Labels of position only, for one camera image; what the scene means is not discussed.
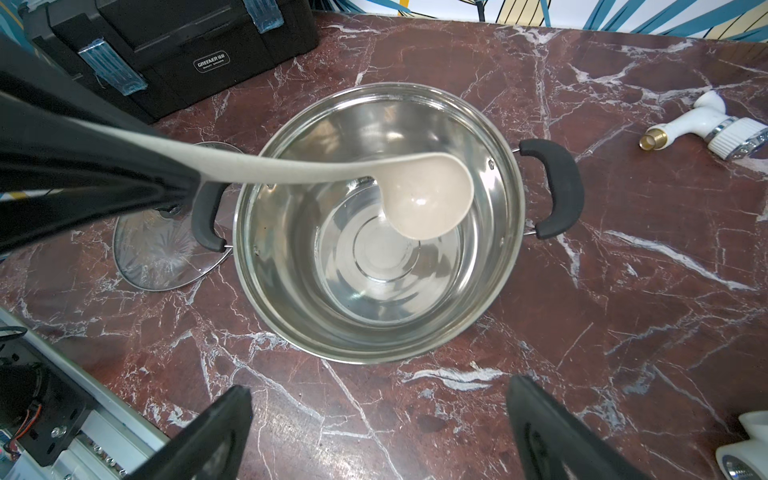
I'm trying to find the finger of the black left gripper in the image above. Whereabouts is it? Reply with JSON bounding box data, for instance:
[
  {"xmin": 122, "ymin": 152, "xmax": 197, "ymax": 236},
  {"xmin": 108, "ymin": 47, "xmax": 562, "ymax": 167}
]
[
  {"xmin": 1, "ymin": 173, "xmax": 200, "ymax": 252},
  {"xmin": 1, "ymin": 37, "xmax": 200, "ymax": 192}
]

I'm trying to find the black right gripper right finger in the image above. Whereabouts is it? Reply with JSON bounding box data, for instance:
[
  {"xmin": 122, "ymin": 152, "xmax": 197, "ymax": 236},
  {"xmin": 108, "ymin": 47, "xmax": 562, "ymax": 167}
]
[{"xmin": 506, "ymin": 375, "xmax": 647, "ymax": 479}]

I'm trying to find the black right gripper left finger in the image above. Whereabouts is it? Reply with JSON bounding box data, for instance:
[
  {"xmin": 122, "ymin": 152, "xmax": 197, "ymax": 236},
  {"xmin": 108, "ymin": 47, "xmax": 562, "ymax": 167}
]
[{"xmin": 127, "ymin": 385, "xmax": 253, "ymax": 479}]

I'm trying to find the stainless steel pot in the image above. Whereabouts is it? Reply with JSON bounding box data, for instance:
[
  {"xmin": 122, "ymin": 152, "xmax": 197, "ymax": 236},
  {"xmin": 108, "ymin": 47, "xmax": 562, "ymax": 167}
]
[{"xmin": 190, "ymin": 82, "xmax": 586, "ymax": 366}]

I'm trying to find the white pipe elbow fitting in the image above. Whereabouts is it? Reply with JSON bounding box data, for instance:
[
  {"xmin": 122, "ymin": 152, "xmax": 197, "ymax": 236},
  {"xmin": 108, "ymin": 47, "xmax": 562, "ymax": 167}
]
[{"xmin": 715, "ymin": 410, "xmax": 768, "ymax": 480}]

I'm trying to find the glass pot lid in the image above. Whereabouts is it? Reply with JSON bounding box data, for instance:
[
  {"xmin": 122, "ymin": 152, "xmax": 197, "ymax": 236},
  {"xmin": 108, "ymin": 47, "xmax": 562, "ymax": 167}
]
[{"xmin": 112, "ymin": 140, "xmax": 244, "ymax": 293}]

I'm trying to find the black plastic toolbox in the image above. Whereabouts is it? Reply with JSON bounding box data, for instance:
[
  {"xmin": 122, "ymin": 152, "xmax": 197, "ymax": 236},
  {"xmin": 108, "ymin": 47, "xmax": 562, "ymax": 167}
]
[{"xmin": 18, "ymin": 1, "xmax": 319, "ymax": 123}]

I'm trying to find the white faucet tap fitting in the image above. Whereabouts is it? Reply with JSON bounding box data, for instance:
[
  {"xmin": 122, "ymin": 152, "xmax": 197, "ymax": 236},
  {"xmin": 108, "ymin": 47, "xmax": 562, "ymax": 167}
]
[{"xmin": 639, "ymin": 91, "xmax": 767, "ymax": 162}]

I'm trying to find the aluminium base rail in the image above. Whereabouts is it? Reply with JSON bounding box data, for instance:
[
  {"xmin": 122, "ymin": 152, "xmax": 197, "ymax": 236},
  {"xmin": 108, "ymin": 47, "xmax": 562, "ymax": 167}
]
[{"xmin": 1, "ymin": 311, "xmax": 168, "ymax": 479}]

